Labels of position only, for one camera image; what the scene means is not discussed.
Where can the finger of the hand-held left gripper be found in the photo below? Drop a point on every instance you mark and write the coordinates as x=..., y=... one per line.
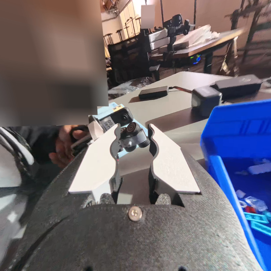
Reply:
x=96, y=131

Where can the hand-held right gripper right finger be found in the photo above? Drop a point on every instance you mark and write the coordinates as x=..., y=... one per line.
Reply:
x=173, y=167

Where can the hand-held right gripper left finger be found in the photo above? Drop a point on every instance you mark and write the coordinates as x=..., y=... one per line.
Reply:
x=95, y=167

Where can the toy brick truck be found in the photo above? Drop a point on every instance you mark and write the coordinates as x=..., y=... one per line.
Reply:
x=133, y=135

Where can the blue plastic bin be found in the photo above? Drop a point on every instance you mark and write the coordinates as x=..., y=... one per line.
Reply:
x=232, y=127

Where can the person's left forearm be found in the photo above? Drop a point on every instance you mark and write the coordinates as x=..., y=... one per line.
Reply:
x=40, y=139

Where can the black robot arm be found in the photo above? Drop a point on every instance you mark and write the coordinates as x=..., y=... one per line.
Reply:
x=176, y=27

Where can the grey desk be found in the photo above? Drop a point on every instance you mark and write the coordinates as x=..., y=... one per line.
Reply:
x=180, y=110

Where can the person's left hand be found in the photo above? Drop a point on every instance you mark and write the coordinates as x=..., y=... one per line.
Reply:
x=61, y=146

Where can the light blue instruction booklet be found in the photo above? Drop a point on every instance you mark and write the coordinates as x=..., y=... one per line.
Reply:
x=112, y=108

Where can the plastic-wrapped bundle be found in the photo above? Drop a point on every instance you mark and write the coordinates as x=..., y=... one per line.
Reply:
x=127, y=86

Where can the black power bank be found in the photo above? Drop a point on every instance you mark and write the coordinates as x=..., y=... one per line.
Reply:
x=153, y=92

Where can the black shelving unit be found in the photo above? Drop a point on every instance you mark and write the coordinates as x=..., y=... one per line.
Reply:
x=129, y=57

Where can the white boxes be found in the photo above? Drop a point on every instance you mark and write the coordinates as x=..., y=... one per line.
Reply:
x=157, y=39

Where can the pile of loose toy bricks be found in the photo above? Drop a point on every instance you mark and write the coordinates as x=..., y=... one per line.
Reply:
x=254, y=207

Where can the computer with coloured lights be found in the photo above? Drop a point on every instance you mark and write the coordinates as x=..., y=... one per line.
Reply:
x=195, y=59

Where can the black power adapter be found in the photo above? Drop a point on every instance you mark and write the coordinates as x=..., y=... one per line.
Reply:
x=237, y=85

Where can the wooden table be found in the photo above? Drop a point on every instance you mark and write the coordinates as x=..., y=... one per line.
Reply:
x=201, y=45

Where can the white paper stack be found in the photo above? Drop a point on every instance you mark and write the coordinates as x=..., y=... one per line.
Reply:
x=201, y=33

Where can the black action camera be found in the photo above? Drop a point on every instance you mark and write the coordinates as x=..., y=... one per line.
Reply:
x=206, y=100

